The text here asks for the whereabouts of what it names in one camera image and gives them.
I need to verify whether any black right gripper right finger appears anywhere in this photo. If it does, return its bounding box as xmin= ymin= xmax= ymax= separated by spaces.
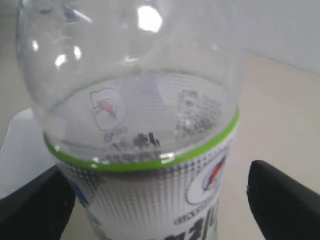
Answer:
xmin=246 ymin=160 xmax=320 ymax=240

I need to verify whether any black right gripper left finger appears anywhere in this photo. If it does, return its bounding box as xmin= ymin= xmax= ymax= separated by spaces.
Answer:
xmin=0 ymin=166 xmax=75 ymax=240

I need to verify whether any clear plastic drink bottle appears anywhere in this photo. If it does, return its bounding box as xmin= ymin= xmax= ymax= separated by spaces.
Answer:
xmin=16 ymin=0 xmax=242 ymax=240

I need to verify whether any white rectangular tray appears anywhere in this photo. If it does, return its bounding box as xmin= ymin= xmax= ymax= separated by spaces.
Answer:
xmin=0 ymin=108 xmax=55 ymax=199

